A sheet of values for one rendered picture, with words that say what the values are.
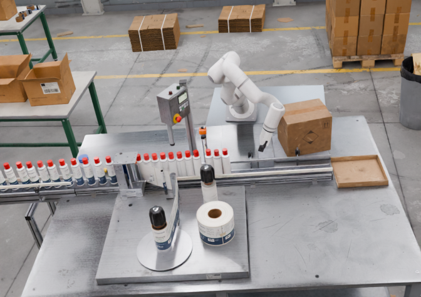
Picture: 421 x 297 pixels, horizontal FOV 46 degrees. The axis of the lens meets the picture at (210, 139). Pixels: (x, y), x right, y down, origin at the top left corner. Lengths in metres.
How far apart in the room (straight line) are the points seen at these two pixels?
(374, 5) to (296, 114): 2.95
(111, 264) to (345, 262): 1.23
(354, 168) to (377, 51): 3.11
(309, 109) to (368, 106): 2.23
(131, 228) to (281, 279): 0.91
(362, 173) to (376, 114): 2.17
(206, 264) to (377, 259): 0.89
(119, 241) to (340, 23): 4.00
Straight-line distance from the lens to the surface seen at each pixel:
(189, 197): 3.06
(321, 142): 3.36
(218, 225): 2.65
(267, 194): 3.10
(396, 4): 6.06
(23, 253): 4.38
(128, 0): 8.69
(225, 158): 3.06
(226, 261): 2.67
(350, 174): 3.26
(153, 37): 7.02
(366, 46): 6.19
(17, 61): 4.95
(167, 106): 2.90
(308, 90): 4.12
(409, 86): 4.98
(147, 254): 2.77
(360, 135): 3.61
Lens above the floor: 2.90
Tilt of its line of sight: 35 degrees down
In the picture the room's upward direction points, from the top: 7 degrees counter-clockwise
